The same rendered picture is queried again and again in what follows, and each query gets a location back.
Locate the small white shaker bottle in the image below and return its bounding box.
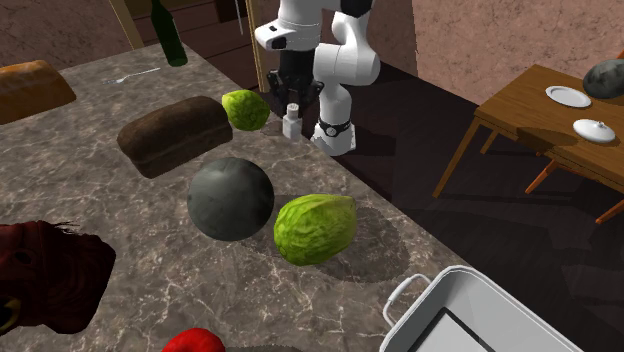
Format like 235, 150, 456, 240
282, 102, 304, 141

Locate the dark green wine bottle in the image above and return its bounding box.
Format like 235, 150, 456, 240
149, 0, 189, 68

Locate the red round object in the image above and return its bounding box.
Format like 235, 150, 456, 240
161, 327, 227, 352

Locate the light brown bread loaf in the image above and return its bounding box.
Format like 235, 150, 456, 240
0, 59, 78, 126

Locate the dark brown bread loaf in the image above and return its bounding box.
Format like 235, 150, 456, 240
116, 95, 235, 180

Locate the wooden dining table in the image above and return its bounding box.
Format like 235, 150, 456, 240
432, 48, 624, 226

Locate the silver fork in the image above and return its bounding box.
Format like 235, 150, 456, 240
101, 67, 162, 86

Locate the large green lettuce head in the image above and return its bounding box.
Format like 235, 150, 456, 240
272, 193, 359, 267

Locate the dark red creature figure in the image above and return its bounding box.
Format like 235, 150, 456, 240
0, 219, 118, 336

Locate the dark grey ball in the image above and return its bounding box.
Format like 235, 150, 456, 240
186, 156, 276, 243

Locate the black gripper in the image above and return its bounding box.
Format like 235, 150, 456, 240
266, 48, 326, 117

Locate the small green lettuce head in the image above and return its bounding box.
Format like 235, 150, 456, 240
221, 89, 271, 133

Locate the white pan with handle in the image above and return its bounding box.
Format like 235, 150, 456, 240
379, 264, 584, 352

